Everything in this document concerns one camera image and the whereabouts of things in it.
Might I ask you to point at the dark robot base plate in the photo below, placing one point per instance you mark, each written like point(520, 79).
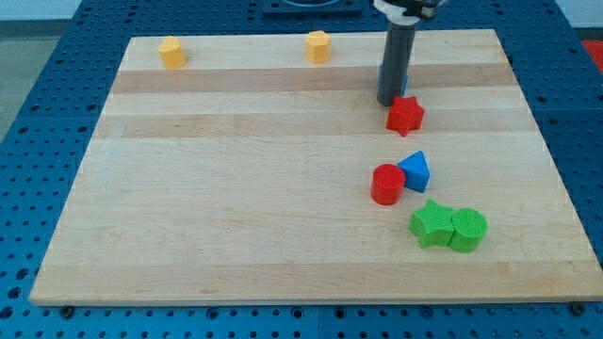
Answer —
point(279, 8)

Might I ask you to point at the yellow pentagon block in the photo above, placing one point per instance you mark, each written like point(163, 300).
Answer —
point(171, 53)

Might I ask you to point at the red cylinder block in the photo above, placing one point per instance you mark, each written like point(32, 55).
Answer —
point(388, 180)

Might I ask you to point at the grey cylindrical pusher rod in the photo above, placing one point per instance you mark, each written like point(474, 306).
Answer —
point(396, 57)

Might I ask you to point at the yellow hexagon block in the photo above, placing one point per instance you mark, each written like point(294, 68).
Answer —
point(318, 46)

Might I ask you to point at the green cylinder block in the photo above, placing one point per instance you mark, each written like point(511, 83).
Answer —
point(469, 228)

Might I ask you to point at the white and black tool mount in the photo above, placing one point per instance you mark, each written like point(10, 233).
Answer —
point(408, 11)

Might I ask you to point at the red star block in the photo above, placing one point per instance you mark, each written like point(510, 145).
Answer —
point(405, 115)

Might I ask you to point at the blue triangle block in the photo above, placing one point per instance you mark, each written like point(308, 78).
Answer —
point(416, 170)

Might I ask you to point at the green star block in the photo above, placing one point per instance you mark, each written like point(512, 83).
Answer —
point(431, 224)

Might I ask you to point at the blue cube block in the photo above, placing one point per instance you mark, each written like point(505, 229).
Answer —
point(404, 82)

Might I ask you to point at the wooden board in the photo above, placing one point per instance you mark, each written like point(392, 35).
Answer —
point(244, 178)

